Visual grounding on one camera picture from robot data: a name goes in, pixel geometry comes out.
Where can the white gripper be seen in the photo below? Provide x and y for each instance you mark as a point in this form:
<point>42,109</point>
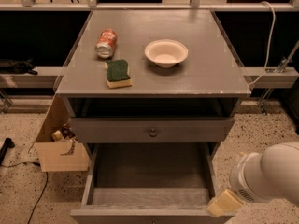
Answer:
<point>239,180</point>

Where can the grey drawer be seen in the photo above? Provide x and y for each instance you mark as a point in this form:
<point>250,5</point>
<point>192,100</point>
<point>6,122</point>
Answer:
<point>138,130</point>
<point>156,183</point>

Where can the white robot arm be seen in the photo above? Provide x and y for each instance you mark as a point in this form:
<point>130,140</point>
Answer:
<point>279,165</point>

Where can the grey wooden drawer cabinet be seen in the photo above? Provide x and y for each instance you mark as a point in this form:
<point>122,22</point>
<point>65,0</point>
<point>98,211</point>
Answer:
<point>208,84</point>

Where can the grey top drawer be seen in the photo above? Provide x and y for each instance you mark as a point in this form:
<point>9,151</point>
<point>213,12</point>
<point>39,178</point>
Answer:
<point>138,130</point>

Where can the white paper bowl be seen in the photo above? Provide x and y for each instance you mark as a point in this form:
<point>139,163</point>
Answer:
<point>166,53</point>

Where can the green yellow sponge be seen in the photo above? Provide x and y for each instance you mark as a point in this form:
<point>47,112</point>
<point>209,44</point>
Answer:
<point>118,74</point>

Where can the cardboard box with items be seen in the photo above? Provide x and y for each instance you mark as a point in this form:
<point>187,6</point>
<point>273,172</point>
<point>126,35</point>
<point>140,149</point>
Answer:
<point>58,149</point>

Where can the orange soda can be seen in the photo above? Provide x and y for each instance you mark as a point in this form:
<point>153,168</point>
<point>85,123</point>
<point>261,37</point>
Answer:
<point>106,44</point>

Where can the black cylinder on floor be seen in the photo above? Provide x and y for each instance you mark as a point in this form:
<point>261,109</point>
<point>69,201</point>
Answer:
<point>8,144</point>

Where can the black object on shelf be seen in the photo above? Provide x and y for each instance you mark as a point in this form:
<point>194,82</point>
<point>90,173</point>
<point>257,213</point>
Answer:
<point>8,66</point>

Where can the metal bracket right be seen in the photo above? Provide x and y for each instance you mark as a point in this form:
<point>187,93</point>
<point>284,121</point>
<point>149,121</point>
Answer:
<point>276,77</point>

